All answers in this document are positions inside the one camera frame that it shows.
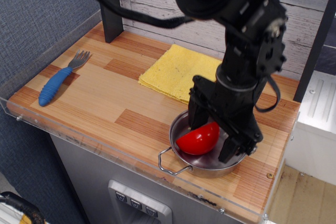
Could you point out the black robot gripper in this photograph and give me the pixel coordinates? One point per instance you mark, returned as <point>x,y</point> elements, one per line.
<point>231,107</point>

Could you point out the red half-sphere object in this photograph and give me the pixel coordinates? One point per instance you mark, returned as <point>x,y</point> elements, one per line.
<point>201,140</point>

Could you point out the stainless steel pot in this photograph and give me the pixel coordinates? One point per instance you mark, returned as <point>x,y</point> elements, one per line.
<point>206,165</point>

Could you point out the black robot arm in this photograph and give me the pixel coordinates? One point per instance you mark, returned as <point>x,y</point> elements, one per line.
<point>254,51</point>

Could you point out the yellow folded cloth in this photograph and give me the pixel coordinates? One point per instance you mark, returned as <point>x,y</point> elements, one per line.
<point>173,72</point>

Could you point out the yellow object at corner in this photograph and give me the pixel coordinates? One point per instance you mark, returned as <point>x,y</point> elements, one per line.
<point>25,219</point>

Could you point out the white toy sink unit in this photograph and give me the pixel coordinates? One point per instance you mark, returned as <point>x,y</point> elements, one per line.
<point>311,148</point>

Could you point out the silver dispenser panel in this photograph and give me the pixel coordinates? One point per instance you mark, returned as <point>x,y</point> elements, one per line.
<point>132,206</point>

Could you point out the right black post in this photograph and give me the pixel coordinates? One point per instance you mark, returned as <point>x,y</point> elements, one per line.
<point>316,48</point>

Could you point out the blue handled fork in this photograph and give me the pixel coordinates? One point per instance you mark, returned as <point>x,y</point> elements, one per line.
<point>50,89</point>

